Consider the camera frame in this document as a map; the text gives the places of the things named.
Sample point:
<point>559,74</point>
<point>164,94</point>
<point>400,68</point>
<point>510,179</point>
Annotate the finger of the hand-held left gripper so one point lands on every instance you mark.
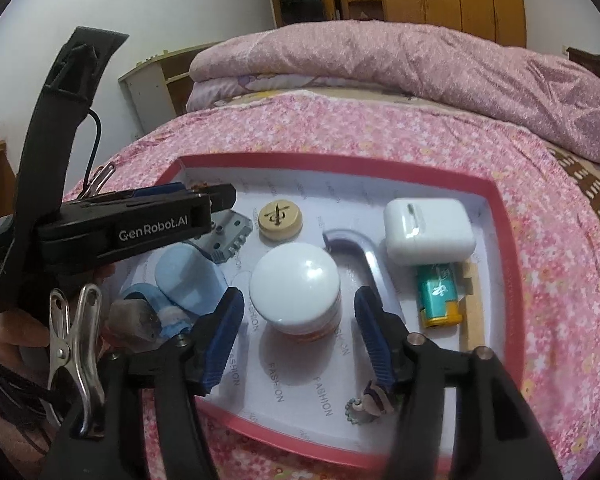
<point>222,200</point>
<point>160,191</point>

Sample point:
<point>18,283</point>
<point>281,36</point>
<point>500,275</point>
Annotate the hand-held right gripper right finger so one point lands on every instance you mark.
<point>375,340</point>

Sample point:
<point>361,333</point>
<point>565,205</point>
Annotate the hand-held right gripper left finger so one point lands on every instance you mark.
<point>225,340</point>

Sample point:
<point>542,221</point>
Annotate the round wooden chess piece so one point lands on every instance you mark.
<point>280,220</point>

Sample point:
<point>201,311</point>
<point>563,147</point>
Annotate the light blue plastic case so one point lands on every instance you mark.
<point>185,280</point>

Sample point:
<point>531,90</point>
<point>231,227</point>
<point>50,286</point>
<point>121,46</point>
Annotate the green lighter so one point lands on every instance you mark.
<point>437,290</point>

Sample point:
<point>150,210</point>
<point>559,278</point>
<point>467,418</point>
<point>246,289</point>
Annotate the grey curved hook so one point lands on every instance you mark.
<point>365,260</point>

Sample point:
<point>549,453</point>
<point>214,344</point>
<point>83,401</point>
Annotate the white-lidded orange jar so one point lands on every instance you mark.
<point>295,280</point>

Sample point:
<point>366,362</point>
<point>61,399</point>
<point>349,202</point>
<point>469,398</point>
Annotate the white earbud case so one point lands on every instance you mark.
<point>425,230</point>

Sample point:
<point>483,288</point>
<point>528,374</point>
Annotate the red cardboard box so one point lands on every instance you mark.
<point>505,260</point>

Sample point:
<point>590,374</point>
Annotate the person's left hand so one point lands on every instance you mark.
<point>15,332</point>

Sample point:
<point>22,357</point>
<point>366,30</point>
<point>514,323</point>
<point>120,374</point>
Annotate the metal spring clip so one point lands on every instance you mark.
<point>100,177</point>
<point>82,350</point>

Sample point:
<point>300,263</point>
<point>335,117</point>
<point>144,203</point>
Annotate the low open shelf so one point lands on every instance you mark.
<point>145,100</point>

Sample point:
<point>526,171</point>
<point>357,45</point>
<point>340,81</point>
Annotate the pink floral bedsheet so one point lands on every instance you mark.
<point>555,310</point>

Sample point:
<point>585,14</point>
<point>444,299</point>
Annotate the pink quilt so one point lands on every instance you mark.
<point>405,55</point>

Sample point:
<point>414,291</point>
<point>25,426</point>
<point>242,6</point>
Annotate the brown patterned mat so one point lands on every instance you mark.
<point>580,180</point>

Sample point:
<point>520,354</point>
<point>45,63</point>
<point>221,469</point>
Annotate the dark wooden headboard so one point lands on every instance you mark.
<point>595,62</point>

